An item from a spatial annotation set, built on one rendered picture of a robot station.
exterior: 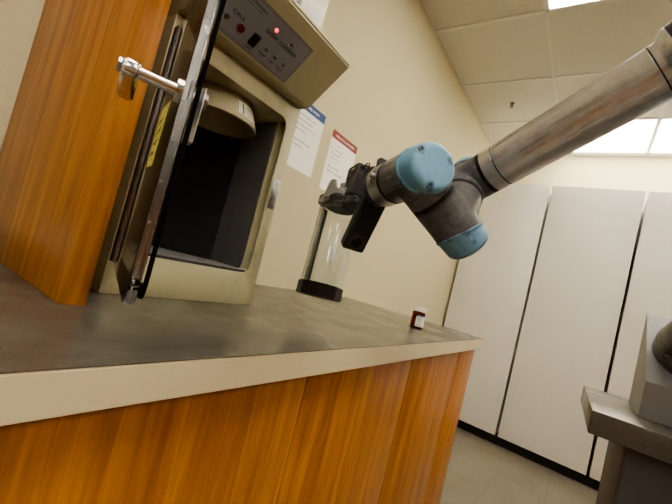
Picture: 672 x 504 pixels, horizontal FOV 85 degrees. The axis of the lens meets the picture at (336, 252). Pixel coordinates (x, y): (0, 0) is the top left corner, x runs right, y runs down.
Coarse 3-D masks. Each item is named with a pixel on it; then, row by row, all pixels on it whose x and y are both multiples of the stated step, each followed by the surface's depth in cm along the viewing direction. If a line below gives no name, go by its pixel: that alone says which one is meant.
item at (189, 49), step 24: (192, 0) 49; (216, 0) 33; (192, 24) 40; (192, 48) 34; (168, 72) 55; (192, 72) 32; (168, 96) 44; (168, 120) 37; (168, 144) 32; (144, 168) 50; (168, 168) 32; (144, 192) 41; (144, 216) 34; (144, 240) 32; (120, 264) 45; (144, 264) 32; (120, 288) 37
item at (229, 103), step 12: (204, 84) 73; (216, 84) 73; (216, 96) 72; (228, 96) 73; (240, 96) 76; (216, 108) 72; (228, 108) 72; (240, 108) 75; (204, 120) 85; (216, 120) 86; (228, 120) 86; (240, 120) 86; (252, 120) 78; (216, 132) 88; (228, 132) 87; (240, 132) 86; (252, 132) 83
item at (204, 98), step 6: (204, 90) 36; (192, 96) 36; (204, 96) 36; (192, 102) 37; (198, 102) 37; (204, 102) 37; (198, 108) 37; (204, 108) 37; (198, 114) 36; (198, 120) 36; (192, 126) 37; (192, 132) 36; (192, 138) 36
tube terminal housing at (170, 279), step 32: (320, 0) 84; (160, 64) 59; (224, 64) 68; (256, 96) 75; (288, 128) 83; (128, 160) 60; (256, 224) 84; (256, 256) 82; (96, 288) 58; (160, 288) 65; (192, 288) 71; (224, 288) 77
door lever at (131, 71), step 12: (120, 60) 33; (132, 60) 33; (120, 72) 34; (132, 72) 33; (144, 72) 34; (120, 84) 36; (132, 84) 35; (156, 84) 35; (168, 84) 35; (180, 84) 35; (120, 96) 40; (132, 96) 39
